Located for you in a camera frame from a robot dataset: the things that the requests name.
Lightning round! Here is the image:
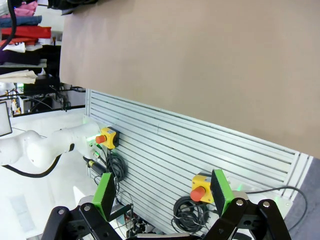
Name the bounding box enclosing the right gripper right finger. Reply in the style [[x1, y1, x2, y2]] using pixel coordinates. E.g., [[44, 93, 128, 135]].
[[203, 169, 292, 240]]

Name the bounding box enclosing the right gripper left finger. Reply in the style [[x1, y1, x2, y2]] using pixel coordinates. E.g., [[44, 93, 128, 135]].
[[41, 172, 121, 240]]

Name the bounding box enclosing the yellow emergency stop button box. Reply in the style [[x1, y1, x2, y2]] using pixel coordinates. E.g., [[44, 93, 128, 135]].
[[190, 173, 214, 203], [95, 126, 120, 149]]

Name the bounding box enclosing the black and yellow connector plug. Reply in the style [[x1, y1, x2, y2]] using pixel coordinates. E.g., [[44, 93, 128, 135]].
[[83, 156, 107, 176]]

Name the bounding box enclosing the white light panel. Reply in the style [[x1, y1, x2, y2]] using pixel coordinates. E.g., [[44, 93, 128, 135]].
[[0, 101, 13, 137]]

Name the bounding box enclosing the beige folded cloth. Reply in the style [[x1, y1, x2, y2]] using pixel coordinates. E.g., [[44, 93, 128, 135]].
[[0, 69, 39, 85]]

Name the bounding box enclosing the black clothes pile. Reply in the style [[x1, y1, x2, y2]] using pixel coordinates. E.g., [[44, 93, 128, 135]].
[[0, 49, 48, 66]]

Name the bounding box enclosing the white printed cloth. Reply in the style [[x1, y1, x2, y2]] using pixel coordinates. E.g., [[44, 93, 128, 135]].
[[0, 39, 44, 54]]

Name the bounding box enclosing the red folded cloth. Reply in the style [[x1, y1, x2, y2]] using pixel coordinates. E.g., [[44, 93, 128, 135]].
[[1, 26, 52, 40]]

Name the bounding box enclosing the blue folded cloth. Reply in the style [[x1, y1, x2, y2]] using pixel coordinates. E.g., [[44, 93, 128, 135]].
[[0, 15, 43, 27]]

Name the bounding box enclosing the pink folded cloth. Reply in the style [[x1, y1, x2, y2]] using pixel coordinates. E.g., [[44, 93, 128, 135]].
[[13, 1, 37, 16]]

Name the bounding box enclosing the black coiled cable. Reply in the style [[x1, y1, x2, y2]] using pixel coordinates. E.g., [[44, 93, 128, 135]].
[[171, 195, 213, 234], [106, 149, 129, 181]]

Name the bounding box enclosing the thin black cable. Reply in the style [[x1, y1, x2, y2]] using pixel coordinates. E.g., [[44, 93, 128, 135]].
[[246, 186, 309, 233]]

